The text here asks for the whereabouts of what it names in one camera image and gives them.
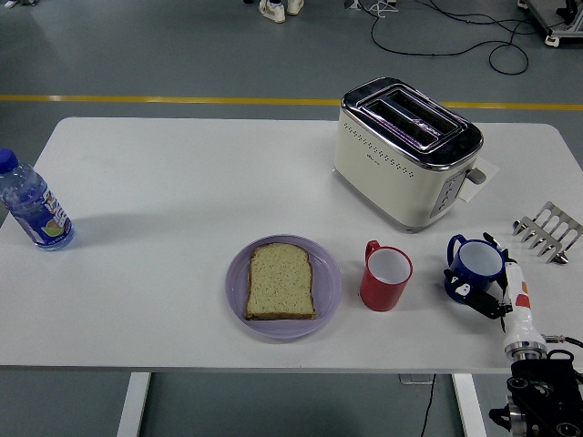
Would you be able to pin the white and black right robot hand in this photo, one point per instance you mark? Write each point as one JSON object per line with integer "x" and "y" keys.
{"x": 517, "y": 314}

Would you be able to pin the blue enamel mug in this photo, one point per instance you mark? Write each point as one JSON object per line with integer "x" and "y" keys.
{"x": 473, "y": 273}

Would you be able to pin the slice of toast bread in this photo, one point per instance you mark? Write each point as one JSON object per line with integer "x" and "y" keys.
{"x": 280, "y": 282}

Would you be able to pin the silver metal toast rack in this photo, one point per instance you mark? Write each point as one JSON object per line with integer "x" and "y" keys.
{"x": 544, "y": 230}

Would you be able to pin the white table leg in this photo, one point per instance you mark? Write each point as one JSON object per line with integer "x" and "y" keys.
{"x": 469, "y": 405}
{"x": 133, "y": 405}

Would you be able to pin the grey under-table box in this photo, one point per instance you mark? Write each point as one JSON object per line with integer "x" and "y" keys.
{"x": 412, "y": 379}

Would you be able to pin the red enamel mug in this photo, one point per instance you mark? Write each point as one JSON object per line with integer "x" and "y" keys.
{"x": 380, "y": 293}

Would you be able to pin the cream and chrome toaster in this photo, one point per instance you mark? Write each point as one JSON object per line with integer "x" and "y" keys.
{"x": 387, "y": 177}

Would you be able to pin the purple round plate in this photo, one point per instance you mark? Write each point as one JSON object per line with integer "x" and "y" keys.
{"x": 328, "y": 277}

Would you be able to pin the person's white shoe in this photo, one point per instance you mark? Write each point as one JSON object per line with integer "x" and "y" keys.
{"x": 295, "y": 6}
{"x": 272, "y": 11}

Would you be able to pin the clear water bottle blue cap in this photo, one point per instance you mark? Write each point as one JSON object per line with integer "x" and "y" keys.
{"x": 36, "y": 209}

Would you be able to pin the wheeled equipment frame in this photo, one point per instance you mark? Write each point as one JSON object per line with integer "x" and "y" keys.
{"x": 562, "y": 29}

